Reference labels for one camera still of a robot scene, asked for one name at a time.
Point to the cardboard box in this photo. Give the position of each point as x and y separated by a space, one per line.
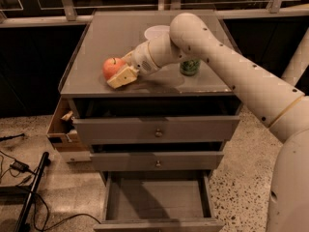
64 137

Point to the grey drawer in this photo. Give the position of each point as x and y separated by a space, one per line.
145 161
142 130
158 201

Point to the black power adapter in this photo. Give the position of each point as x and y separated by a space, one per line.
19 166

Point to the grey drawer cabinet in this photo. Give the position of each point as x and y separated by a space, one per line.
167 93

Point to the top grey drawer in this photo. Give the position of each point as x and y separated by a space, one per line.
142 130

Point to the middle grey drawer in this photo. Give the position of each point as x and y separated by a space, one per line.
145 161

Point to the bottom grey drawer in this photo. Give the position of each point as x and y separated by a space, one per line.
158 201

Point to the metal window railing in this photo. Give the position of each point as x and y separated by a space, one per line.
21 13

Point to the green soda can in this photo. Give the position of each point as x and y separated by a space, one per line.
190 67

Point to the white ceramic bowl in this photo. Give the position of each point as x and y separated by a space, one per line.
155 31

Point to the red apple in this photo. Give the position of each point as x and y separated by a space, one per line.
111 66

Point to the brass top drawer knob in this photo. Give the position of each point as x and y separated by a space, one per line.
158 133

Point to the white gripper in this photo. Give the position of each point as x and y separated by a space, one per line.
141 59

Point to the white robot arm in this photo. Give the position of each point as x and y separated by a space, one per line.
282 108

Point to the black stand pole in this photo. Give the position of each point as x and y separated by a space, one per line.
21 225

